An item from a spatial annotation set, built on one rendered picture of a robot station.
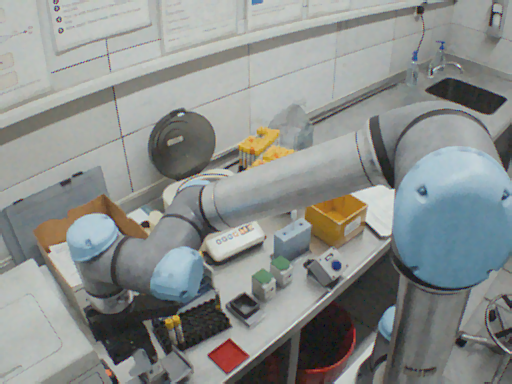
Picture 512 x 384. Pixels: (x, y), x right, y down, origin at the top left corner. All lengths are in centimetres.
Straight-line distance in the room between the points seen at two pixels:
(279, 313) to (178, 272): 55
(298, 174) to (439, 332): 26
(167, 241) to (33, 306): 31
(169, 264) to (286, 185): 18
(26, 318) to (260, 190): 46
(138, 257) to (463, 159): 41
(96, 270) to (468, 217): 47
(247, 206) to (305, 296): 56
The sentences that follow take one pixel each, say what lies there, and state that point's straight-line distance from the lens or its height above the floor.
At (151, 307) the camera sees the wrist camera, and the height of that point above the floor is 115.
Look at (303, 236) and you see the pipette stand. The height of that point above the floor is 95.
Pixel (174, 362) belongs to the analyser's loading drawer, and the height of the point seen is 91.
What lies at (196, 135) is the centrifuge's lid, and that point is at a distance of 138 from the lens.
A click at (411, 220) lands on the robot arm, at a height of 150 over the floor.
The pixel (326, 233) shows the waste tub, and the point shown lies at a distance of 124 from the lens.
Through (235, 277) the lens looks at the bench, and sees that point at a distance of 116.
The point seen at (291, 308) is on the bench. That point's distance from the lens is 109.
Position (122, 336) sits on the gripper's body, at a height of 114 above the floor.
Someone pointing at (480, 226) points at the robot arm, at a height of 150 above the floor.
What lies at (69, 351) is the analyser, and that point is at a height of 117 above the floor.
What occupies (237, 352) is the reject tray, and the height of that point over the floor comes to 88.
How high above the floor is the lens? 172
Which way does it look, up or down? 36 degrees down
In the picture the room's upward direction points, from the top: 1 degrees counter-clockwise
